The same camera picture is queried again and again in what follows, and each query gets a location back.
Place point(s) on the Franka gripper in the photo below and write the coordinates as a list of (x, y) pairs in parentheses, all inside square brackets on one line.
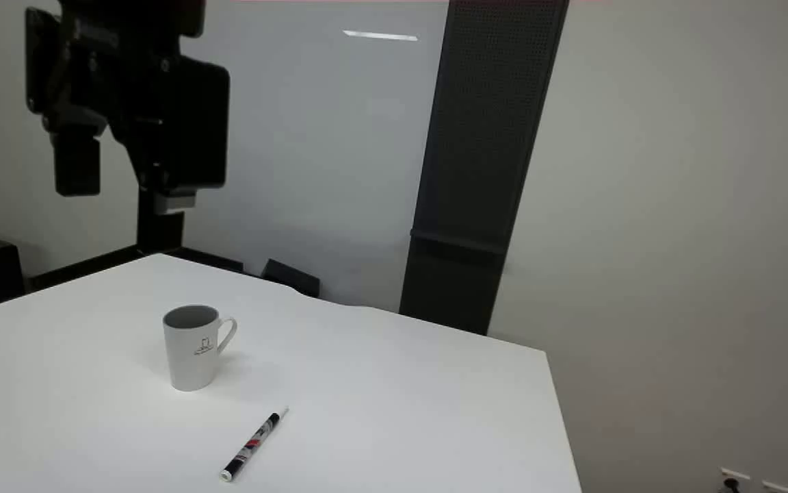
[(165, 119)]

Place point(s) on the black marker pen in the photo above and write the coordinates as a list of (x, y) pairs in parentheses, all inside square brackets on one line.
[(253, 444)]

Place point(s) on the white ceramic mug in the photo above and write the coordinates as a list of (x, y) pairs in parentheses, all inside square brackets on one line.
[(188, 352)]

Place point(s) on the large whiteboard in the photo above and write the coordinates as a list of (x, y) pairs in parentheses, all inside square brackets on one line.
[(340, 155)]

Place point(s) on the dark vertical wall panel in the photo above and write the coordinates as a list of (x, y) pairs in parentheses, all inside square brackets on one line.
[(476, 155)]

